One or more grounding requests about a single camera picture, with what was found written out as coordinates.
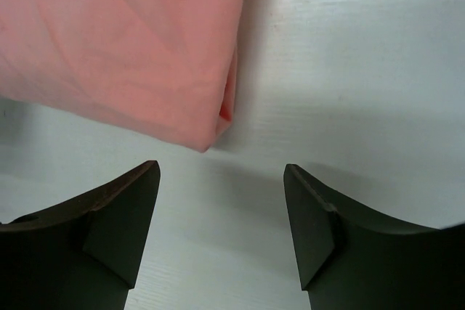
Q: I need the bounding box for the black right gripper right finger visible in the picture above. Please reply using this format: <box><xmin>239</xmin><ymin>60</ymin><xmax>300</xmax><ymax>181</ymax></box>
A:
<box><xmin>283</xmin><ymin>164</ymin><xmax>464</xmax><ymax>310</ymax></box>

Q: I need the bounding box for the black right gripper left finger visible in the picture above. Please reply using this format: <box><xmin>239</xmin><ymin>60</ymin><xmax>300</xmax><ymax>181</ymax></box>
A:
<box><xmin>1</xmin><ymin>160</ymin><xmax>161</xmax><ymax>310</ymax></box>

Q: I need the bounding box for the salmon pink t-shirt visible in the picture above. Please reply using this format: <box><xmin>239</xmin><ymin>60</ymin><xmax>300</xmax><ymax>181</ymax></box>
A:
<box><xmin>1</xmin><ymin>0</ymin><xmax>243</xmax><ymax>152</ymax></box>

